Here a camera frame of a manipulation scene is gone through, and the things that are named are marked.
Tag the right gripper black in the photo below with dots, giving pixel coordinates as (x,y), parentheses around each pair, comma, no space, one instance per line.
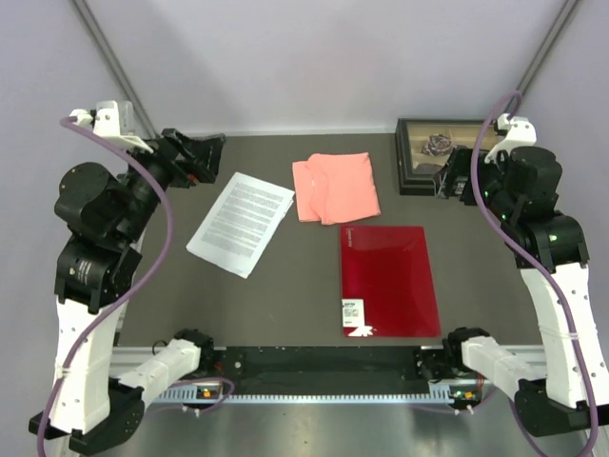
(460,164)

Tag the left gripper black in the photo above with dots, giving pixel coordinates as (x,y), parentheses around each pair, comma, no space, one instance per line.
(203,158)

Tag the white printed paper stack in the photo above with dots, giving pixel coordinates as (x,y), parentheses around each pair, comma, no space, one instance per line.
(241,223)

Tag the red plastic folder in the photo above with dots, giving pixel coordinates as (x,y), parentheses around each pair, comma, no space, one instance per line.
(386,283)

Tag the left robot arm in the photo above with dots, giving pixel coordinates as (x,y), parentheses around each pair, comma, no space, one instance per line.
(107,216)

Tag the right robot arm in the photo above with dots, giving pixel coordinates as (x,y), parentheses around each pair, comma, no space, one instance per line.
(515,185)

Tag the black glass-lid jewelry box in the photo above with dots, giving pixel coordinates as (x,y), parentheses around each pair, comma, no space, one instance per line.
(423,147)

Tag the pink folded cloth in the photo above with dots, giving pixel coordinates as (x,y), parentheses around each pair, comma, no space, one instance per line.
(335,188)

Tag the grey slotted cable duct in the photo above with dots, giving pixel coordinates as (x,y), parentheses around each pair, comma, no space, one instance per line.
(437,394)

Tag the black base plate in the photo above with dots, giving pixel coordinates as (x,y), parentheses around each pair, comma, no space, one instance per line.
(320,370)

